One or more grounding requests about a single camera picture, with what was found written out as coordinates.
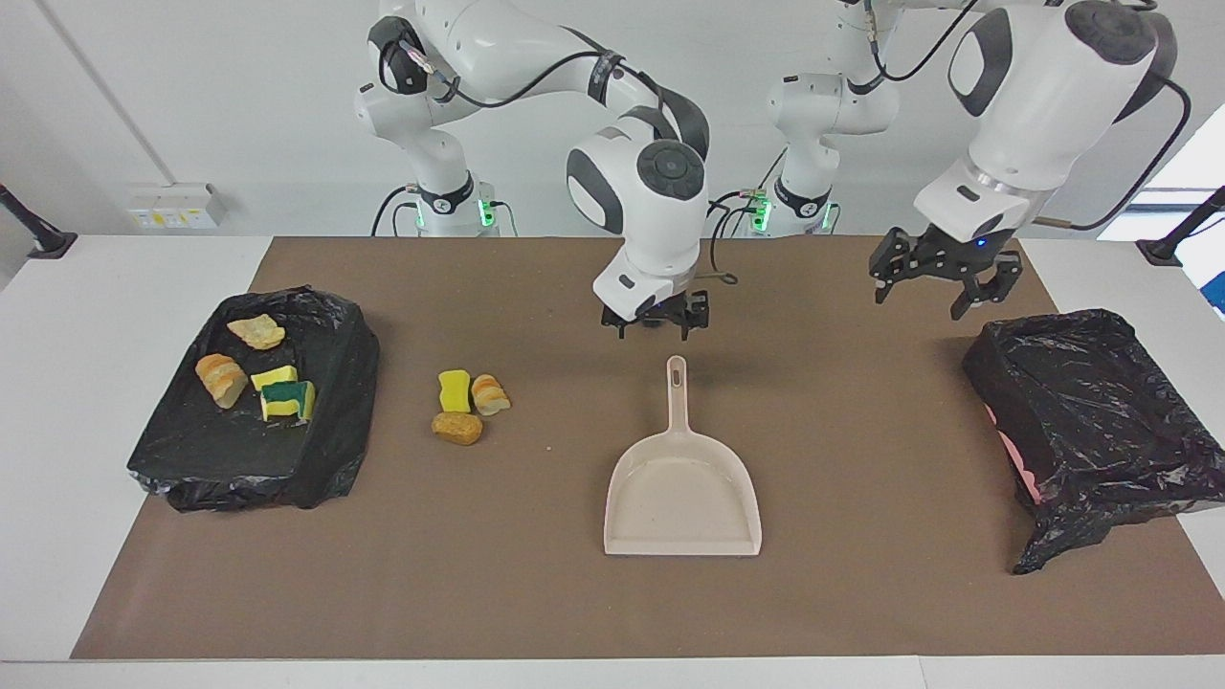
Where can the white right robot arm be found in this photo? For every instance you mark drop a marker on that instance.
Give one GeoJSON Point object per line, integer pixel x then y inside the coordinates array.
{"type": "Point", "coordinates": [651, 211]}

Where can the white wall socket box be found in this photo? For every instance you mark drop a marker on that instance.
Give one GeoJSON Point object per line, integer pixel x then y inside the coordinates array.
{"type": "Point", "coordinates": [172, 206]}

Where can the wavy yellow sponge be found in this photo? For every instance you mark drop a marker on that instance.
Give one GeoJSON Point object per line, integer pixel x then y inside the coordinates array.
{"type": "Point", "coordinates": [455, 392]}

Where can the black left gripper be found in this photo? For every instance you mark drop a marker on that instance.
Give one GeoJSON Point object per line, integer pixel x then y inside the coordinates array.
{"type": "Point", "coordinates": [957, 254]}

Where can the pale striped bread chunk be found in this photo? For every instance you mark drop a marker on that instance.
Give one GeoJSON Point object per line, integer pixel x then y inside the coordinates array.
{"type": "Point", "coordinates": [220, 380]}

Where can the beige plastic dustpan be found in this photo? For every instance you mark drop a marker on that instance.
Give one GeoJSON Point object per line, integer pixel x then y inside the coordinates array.
{"type": "Point", "coordinates": [679, 498]}

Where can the small yellow sponge piece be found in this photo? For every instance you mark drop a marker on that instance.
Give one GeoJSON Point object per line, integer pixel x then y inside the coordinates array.
{"type": "Point", "coordinates": [275, 376]}

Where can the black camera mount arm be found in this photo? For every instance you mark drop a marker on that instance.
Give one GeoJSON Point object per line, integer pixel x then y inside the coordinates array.
{"type": "Point", "coordinates": [53, 244]}
{"type": "Point", "coordinates": [1163, 252]}

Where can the orange striped bread piece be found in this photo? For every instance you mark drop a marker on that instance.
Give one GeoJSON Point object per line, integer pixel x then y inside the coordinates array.
{"type": "Point", "coordinates": [490, 395]}

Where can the black trash bag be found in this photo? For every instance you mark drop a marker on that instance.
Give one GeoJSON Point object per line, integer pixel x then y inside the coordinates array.
{"type": "Point", "coordinates": [1091, 411]}
{"type": "Point", "coordinates": [191, 450]}

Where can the golden brown bread roll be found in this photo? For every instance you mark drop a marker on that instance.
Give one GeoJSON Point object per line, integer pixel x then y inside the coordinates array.
{"type": "Point", "coordinates": [457, 429]}

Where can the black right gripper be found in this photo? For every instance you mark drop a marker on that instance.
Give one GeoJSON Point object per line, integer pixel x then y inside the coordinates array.
{"type": "Point", "coordinates": [662, 316]}

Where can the pale yellow bread chunk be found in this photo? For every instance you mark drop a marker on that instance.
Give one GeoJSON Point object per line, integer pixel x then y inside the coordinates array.
{"type": "Point", "coordinates": [256, 332]}

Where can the brown table mat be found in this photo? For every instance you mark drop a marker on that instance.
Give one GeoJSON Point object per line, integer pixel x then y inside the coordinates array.
{"type": "Point", "coordinates": [612, 612]}

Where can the pink plastic bin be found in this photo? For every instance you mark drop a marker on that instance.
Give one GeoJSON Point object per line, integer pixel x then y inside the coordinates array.
{"type": "Point", "coordinates": [1014, 455]}

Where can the notched yellow green sponge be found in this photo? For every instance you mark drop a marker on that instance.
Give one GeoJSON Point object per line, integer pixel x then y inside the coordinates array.
{"type": "Point", "coordinates": [287, 400]}

